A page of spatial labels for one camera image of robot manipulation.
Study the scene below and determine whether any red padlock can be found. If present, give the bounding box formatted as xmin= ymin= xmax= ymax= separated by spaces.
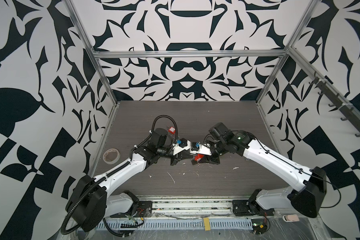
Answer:
xmin=194 ymin=154 xmax=204 ymax=163
xmin=167 ymin=127 xmax=177 ymax=135

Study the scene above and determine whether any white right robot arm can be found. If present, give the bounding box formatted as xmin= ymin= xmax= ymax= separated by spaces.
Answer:
xmin=191 ymin=123 xmax=327 ymax=218

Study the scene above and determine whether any yellow tape piece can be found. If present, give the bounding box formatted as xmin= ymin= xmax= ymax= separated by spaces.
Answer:
xmin=203 ymin=217 xmax=211 ymax=231

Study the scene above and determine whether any tape roll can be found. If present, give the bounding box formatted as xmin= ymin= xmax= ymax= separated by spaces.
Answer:
xmin=103 ymin=149 xmax=121 ymax=165

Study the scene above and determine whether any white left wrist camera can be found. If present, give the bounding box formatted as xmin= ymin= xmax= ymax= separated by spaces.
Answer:
xmin=172 ymin=138 xmax=191 ymax=156

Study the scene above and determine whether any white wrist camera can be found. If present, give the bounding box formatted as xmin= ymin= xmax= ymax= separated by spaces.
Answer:
xmin=190 ymin=142 xmax=212 ymax=156
xmin=172 ymin=138 xmax=191 ymax=156

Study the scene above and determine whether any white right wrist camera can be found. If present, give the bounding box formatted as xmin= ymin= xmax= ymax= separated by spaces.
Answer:
xmin=190 ymin=142 xmax=212 ymax=156

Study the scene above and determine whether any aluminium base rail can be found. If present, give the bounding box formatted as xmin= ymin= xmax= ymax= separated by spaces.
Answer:
xmin=62 ymin=196 xmax=319 ymax=232

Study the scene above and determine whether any pink object on rail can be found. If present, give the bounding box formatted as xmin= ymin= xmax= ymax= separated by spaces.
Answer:
xmin=282 ymin=215 xmax=300 ymax=223

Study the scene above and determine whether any aluminium cage frame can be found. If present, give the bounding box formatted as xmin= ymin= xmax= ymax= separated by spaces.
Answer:
xmin=62 ymin=0 xmax=360 ymax=199

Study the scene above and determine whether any wall hook rack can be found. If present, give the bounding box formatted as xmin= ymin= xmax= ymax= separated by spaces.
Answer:
xmin=309 ymin=72 xmax=360 ymax=138

